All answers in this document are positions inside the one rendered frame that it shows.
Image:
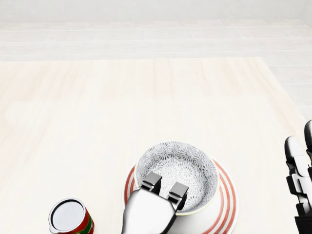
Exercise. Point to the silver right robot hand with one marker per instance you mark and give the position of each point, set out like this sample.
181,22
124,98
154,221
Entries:
298,175

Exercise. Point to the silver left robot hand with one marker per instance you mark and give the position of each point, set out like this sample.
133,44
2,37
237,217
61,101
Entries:
148,209

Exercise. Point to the grey floral patterned bowl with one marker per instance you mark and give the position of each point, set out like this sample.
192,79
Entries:
180,161

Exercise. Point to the white plate with red rings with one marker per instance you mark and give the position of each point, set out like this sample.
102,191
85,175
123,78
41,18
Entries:
225,195

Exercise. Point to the red and green tin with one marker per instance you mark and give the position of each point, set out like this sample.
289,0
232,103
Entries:
70,218

